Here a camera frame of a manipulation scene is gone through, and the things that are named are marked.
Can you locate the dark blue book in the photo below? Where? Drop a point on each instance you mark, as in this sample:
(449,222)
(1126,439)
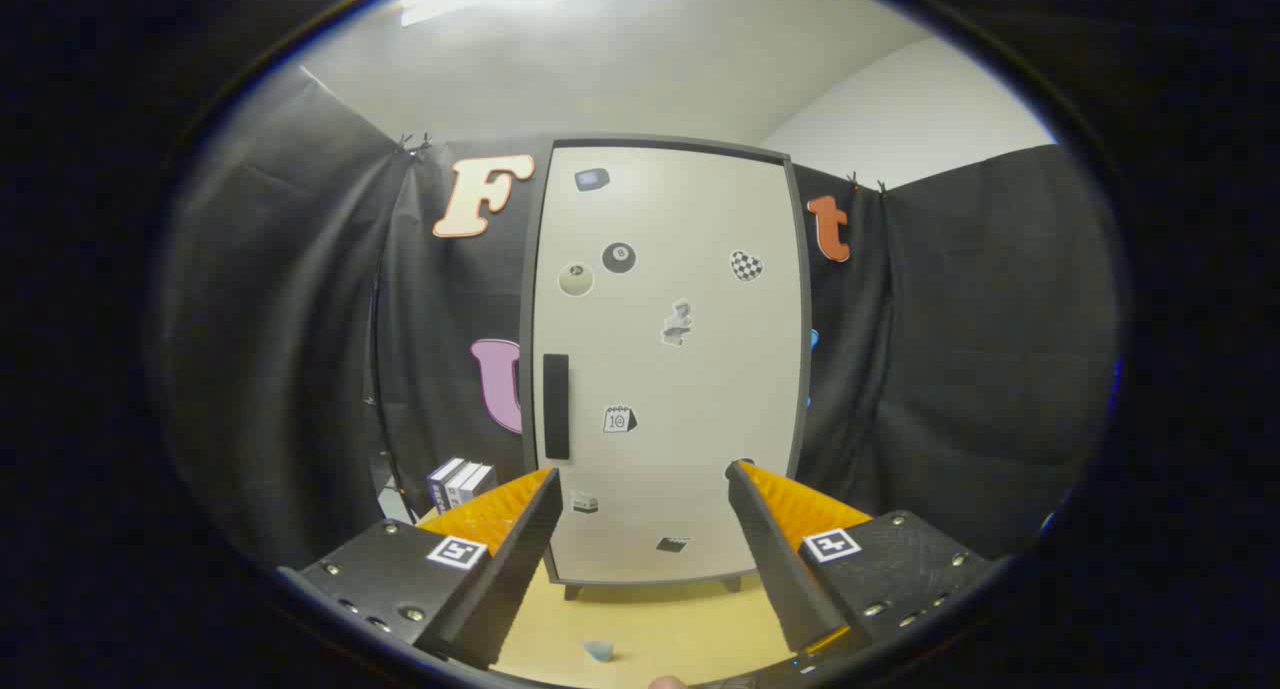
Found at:
(440,484)

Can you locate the black backdrop cloth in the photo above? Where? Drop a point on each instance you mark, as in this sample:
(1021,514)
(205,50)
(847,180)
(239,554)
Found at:
(280,319)

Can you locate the grey cabinet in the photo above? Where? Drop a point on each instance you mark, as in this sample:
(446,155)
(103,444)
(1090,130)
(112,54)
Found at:
(804,349)

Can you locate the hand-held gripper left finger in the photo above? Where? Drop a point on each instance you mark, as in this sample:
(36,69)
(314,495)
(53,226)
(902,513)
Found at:
(510,579)

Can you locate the blue squeeze tube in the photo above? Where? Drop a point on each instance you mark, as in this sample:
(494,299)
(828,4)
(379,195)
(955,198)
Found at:
(598,651)

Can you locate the white spine book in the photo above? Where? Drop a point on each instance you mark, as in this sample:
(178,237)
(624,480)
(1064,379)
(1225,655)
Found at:
(462,484)

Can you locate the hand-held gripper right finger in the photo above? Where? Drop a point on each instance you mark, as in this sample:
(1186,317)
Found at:
(775,559)

